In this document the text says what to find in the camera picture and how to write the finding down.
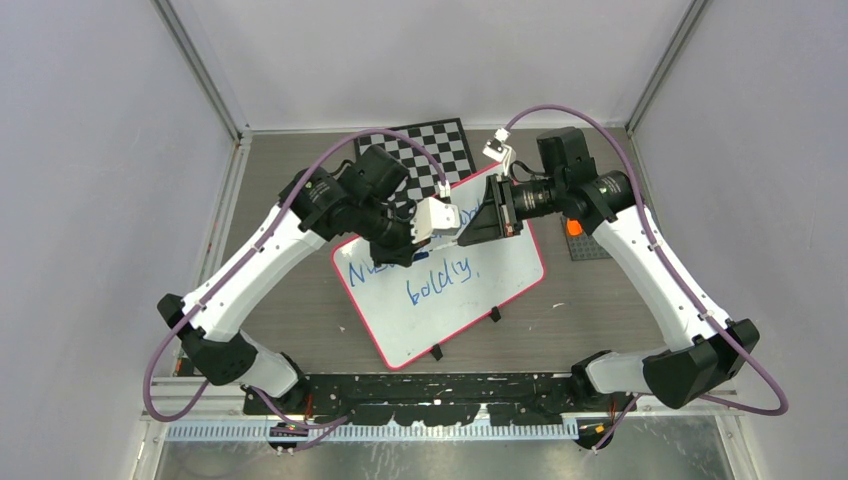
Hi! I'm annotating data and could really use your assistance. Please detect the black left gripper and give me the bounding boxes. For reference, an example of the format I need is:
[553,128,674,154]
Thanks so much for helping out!
[354,197,432,269]

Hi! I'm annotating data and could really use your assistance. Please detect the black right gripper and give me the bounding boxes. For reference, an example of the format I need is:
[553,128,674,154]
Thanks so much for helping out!
[459,172,564,246]

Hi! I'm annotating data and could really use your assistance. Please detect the pink framed whiteboard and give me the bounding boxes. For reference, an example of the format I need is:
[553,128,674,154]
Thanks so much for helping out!
[329,162,548,370]

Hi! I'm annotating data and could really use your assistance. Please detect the blue capped whiteboard marker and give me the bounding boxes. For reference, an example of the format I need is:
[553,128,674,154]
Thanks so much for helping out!
[425,240,458,252]

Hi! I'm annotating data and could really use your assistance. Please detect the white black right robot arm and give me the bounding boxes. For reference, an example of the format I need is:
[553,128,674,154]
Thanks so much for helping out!
[458,127,760,411]

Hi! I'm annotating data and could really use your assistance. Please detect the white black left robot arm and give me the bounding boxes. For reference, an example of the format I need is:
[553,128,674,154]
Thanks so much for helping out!
[157,146,422,414]

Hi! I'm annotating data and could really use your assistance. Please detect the orange curved track piece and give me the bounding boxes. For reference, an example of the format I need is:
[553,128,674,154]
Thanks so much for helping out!
[565,219,584,237]

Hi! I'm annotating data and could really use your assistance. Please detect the black white chessboard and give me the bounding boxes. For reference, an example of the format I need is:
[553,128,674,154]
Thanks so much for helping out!
[354,118,477,203]

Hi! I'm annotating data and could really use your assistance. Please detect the grey studded building baseplate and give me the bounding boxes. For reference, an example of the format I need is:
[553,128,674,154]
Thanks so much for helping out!
[565,229,611,261]

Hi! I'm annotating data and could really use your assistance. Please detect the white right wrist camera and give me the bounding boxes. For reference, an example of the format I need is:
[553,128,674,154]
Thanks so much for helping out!
[482,128,517,176]

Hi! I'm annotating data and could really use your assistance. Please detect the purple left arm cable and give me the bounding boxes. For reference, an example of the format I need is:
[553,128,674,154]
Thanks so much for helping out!
[142,128,453,453]

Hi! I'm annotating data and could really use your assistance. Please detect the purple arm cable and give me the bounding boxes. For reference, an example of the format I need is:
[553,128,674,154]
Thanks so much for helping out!
[500,103,790,455]
[142,128,453,453]

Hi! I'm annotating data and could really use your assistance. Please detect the black mounting base plate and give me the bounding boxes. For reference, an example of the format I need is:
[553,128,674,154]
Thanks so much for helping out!
[243,373,631,427]

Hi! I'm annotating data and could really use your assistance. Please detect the slotted aluminium rail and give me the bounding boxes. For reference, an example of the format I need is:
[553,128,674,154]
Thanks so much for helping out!
[165,419,579,442]

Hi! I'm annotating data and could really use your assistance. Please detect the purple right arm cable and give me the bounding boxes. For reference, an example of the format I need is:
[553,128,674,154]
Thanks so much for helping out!
[500,103,790,455]

